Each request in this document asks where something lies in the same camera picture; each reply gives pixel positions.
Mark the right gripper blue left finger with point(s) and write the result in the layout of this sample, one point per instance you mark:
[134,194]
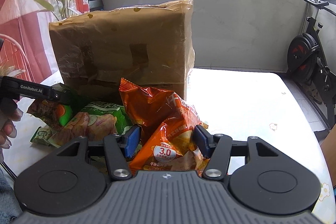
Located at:
[118,149]

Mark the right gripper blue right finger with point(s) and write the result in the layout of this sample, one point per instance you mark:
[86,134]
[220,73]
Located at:
[216,148]

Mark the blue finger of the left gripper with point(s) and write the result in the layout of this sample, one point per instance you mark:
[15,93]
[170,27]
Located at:
[61,94]

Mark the green chip bag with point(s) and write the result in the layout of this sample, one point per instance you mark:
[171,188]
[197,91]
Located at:
[93,120]

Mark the orange chip bag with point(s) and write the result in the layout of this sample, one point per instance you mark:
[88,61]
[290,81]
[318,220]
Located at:
[167,124]

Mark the person's left hand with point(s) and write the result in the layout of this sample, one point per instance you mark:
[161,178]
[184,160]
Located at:
[9,131]

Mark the small green snack packet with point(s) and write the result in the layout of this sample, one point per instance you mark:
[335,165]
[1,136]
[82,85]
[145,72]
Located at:
[42,135]

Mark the brown cardboard box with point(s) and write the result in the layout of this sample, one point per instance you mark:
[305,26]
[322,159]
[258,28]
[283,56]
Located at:
[149,45]

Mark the red patterned curtain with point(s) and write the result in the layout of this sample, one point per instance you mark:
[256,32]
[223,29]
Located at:
[25,31]

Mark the blue fuzzy sleeve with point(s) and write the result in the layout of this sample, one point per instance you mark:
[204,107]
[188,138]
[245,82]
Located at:
[9,206]

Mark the black exercise bike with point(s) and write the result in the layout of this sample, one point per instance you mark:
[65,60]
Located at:
[307,63]

